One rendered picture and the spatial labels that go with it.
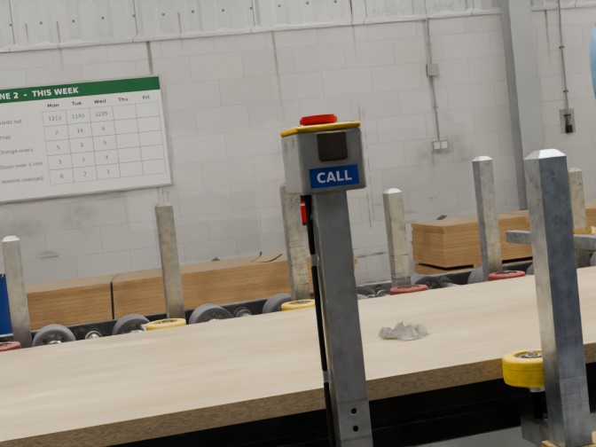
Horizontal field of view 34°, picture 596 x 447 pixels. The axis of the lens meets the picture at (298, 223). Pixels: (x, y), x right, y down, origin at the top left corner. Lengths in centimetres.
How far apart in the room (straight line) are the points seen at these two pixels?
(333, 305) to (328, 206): 10
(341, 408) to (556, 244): 30
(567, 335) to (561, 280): 6
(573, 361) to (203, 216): 725
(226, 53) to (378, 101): 139
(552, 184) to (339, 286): 27
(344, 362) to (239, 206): 731
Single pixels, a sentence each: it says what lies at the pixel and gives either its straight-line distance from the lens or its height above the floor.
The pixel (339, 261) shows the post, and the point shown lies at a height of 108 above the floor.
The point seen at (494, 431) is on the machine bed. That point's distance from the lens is 136.
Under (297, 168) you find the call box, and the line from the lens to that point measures 99.
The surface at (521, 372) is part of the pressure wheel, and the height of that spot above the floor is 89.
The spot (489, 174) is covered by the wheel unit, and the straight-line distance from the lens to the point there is 229.
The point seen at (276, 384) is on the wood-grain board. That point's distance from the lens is 129.
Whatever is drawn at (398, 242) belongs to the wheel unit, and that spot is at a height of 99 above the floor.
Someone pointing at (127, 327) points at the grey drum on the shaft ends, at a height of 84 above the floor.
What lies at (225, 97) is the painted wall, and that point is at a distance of 834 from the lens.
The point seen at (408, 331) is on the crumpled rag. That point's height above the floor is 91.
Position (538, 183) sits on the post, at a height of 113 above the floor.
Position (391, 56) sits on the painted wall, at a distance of 868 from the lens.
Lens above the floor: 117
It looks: 3 degrees down
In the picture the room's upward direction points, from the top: 6 degrees counter-clockwise
